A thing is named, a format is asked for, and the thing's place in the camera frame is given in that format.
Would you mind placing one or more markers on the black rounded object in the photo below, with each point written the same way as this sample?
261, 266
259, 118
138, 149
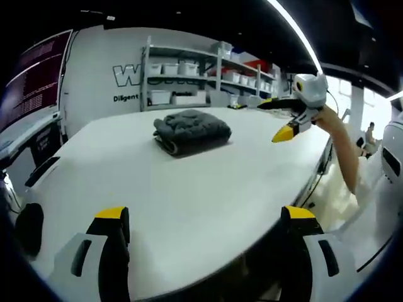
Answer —
29, 226

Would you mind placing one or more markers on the flat black device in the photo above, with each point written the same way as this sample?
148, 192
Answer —
42, 171

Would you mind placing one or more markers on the large dark red screen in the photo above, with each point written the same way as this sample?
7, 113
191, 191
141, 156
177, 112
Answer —
34, 78

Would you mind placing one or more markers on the dark grey towel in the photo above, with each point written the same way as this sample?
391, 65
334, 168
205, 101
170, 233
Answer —
192, 130

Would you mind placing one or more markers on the red box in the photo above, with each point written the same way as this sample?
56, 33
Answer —
256, 65

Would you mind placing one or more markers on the rows of white storage bins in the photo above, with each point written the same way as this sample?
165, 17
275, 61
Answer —
220, 74

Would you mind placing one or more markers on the white worn device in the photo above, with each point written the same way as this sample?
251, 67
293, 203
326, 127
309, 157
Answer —
392, 148

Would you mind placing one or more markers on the long ceiling light strip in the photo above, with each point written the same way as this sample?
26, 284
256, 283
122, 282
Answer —
299, 34

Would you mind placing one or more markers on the grey metal shelving unit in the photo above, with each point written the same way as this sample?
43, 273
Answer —
207, 75

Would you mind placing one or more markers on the yellow black tool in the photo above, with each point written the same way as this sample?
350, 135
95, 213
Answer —
240, 106

